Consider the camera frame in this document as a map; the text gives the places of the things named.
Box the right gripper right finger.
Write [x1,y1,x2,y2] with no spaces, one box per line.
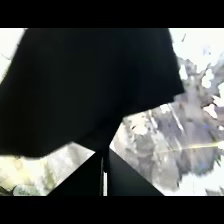
[107,148,165,197]

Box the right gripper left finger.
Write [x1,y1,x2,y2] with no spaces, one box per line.
[47,150,104,197]

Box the black garment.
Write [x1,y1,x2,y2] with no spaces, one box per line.
[0,27,186,173]

